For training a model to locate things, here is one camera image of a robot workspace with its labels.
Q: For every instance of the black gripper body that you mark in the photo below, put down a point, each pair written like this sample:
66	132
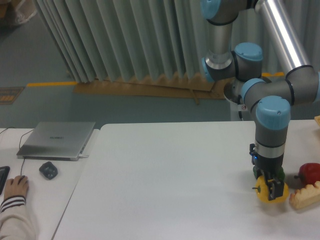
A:
268	159

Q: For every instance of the yellow bell pepper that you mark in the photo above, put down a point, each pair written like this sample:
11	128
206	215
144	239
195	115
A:
262	192

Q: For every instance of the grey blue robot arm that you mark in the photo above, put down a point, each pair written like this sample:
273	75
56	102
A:
269	104

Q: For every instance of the striped cuff white sleeve forearm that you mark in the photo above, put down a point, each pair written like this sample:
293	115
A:
15	222

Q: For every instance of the green bell pepper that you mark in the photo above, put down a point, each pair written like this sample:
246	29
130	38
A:
280	174

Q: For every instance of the red bell pepper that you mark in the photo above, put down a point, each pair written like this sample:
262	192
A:
308	173

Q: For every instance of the person's hand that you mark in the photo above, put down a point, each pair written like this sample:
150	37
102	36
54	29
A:
16	187

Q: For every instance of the beige toy bread slice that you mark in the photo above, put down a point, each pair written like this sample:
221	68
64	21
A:
306	196

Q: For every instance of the wooden tray corner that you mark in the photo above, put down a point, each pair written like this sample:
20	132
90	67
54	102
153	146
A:
317	120

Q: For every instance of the brown cardboard sheet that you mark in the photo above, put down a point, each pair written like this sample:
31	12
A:
195	88

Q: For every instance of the grey pleated curtain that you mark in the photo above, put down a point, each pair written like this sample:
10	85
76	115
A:
123	39

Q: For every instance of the silver closed laptop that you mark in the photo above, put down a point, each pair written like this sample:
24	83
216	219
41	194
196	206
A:
63	141

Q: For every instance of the black earbuds case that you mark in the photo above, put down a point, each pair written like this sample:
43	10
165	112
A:
48	170

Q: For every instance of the black keyboard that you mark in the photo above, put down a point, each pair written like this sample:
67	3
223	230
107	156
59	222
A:
4	172

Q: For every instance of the plastic wrapped cardboard box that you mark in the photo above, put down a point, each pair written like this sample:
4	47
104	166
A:
16	12

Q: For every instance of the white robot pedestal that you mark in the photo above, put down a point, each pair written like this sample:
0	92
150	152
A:
232	93

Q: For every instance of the white laptop cable plug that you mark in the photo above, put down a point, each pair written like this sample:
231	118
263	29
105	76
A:
81	156

